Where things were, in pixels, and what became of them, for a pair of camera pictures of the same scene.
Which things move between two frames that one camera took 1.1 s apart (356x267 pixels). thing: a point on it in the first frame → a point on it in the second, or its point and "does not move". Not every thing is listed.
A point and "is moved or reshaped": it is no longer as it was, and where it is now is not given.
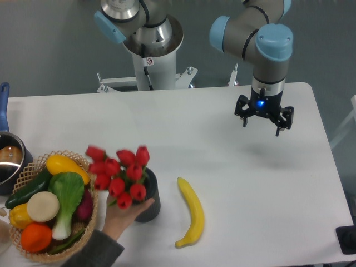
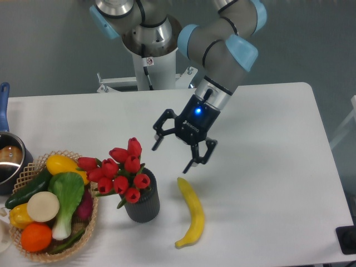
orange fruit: x=36 y=237 does not move
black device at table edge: x=346 y=236 does not move
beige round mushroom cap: x=43 y=206 does not move
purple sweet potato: x=84 y=211 does not move
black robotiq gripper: x=262 y=104 → x=191 y=126
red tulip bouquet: x=124 y=177 is moved or reshaped
